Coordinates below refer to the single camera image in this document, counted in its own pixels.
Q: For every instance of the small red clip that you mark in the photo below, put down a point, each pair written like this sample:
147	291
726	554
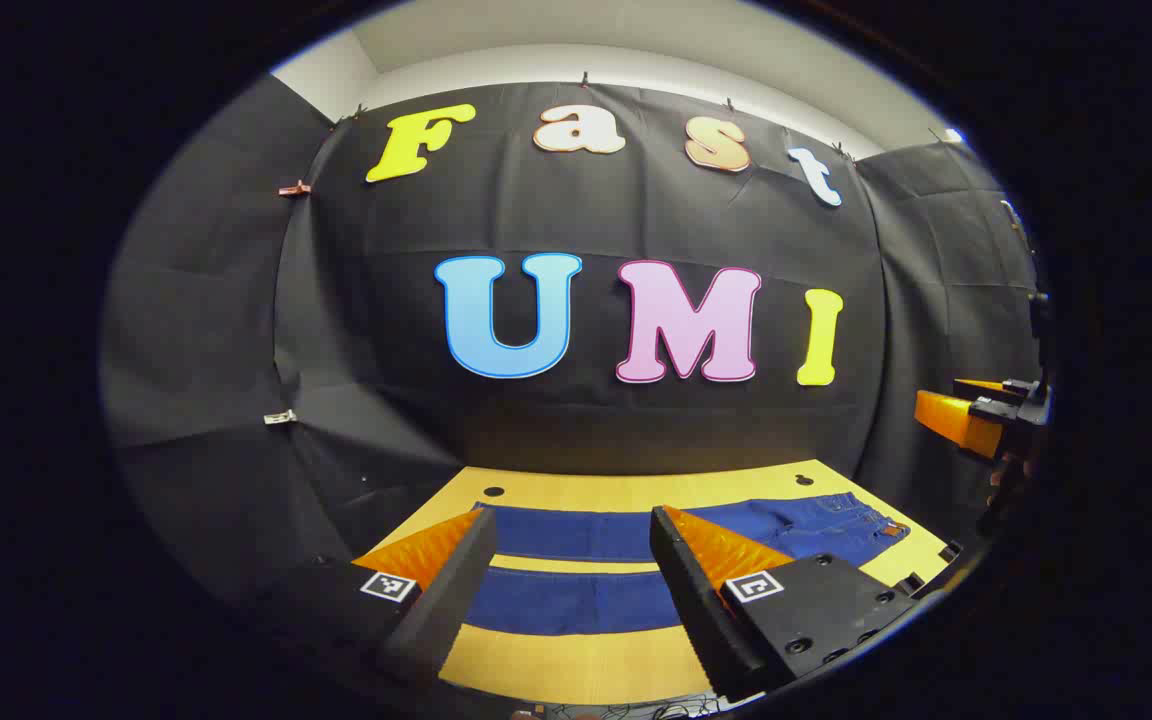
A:
294	188

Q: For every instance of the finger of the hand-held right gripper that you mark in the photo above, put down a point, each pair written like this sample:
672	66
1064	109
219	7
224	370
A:
986	386
956	418

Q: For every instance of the black backdrop cloth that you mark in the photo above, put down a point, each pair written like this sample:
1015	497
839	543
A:
596	430

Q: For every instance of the small white clip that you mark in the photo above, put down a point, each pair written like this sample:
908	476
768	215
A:
279	417

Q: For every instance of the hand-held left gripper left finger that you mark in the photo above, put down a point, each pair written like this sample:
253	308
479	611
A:
456	590

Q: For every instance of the blue denim jeans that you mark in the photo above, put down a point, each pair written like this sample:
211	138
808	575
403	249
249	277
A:
576	602

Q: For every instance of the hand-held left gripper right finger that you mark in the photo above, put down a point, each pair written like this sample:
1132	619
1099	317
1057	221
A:
691	590

